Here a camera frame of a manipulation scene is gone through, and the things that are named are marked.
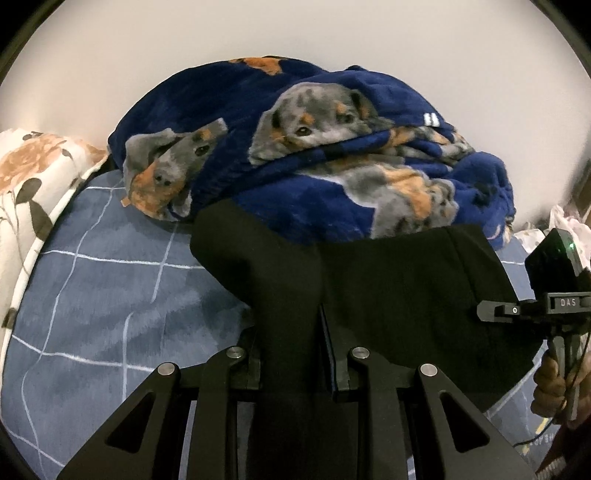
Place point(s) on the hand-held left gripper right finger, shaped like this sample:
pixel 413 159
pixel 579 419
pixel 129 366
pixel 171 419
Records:
pixel 328 355

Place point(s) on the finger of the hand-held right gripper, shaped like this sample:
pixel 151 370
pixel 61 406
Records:
pixel 501 311

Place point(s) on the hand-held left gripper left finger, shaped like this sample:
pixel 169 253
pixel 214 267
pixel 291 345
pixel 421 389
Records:
pixel 251 367

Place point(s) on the black pants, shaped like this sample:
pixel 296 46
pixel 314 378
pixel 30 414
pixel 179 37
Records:
pixel 392 286

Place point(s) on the person's right forearm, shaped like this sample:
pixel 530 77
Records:
pixel 572 447

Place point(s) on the person's right hand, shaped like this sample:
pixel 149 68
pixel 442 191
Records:
pixel 547 390

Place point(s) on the white crumpled cloth pile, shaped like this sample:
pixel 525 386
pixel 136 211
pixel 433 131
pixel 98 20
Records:
pixel 538 237

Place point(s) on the brown wooden furniture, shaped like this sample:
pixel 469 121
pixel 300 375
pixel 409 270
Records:
pixel 582 194

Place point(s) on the blue checked bed sheet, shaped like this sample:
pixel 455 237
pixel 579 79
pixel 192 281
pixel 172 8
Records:
pixel 115 300

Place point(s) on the dog printed blue blanket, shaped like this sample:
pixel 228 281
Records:
pixel 231 92

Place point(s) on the floral white pillow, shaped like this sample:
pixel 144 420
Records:
pixel 27 184

